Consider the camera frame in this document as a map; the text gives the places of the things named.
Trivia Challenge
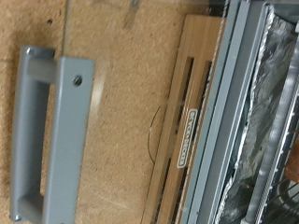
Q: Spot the foil lined oven tray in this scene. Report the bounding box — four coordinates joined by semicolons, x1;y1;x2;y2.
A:
214;4;298;224

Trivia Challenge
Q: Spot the glass oven door with handle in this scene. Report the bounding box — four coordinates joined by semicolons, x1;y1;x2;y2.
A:
8;0;250;224

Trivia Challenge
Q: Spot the wooden box under oven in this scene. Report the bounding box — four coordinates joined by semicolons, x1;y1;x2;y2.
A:
141;13;224;224

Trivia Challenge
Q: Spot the silver toaster oven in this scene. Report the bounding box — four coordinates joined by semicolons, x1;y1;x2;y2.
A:
180;0;299;224

